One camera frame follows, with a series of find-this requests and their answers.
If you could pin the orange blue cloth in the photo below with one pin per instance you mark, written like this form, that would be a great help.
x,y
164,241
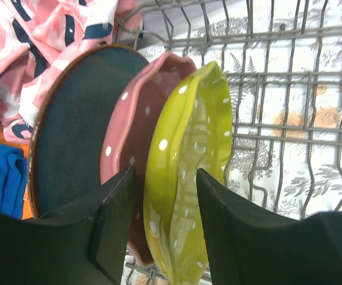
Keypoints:
x,y
14,199

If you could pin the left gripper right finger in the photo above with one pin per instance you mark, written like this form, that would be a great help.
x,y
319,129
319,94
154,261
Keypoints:
x,y
247,244

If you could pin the floral tablecloth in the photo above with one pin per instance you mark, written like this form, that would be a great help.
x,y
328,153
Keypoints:
x,y
245,183

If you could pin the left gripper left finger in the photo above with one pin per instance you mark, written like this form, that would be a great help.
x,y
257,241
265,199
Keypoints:
x,y
83,242

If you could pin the pink patterned cloth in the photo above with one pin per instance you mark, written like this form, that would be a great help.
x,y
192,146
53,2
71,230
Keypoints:
x,y
38,40

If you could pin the olive polka dot plate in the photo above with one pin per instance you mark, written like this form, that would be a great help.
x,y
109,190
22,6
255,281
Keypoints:
x,y
194,131

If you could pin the pink polka dot plate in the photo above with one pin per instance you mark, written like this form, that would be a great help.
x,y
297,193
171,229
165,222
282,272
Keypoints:
x,y
130,130

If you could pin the grey wire dish rack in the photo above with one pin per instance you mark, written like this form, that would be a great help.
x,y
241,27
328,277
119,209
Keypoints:
x,y
283,62

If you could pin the dark blue plate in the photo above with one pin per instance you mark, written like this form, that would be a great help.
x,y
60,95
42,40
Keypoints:
x,y
67,139

